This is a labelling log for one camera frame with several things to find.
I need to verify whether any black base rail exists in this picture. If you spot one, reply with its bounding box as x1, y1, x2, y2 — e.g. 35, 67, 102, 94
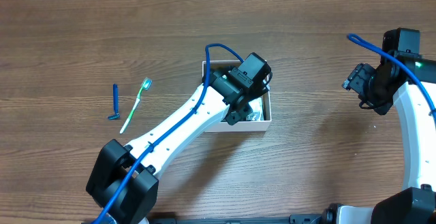
149, 214, 322, 224

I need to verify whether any blue disposable razor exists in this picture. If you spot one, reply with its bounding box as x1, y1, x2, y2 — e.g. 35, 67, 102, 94
108, 84, 120, 121

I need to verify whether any white cardboard box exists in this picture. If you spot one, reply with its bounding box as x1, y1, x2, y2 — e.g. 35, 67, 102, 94
202, 60, 272, 133

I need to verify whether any green white toothbrush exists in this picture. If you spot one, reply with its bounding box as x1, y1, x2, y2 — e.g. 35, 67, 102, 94
119, 77, 153, 134

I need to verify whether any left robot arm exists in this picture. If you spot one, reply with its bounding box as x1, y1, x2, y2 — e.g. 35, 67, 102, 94
86, 66, 272, 223

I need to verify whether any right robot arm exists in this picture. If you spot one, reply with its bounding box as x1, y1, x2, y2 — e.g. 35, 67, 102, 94
318, 52, 435, 223

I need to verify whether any green white packet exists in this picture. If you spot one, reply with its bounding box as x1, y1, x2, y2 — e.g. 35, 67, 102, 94
246, 97, 264, 121

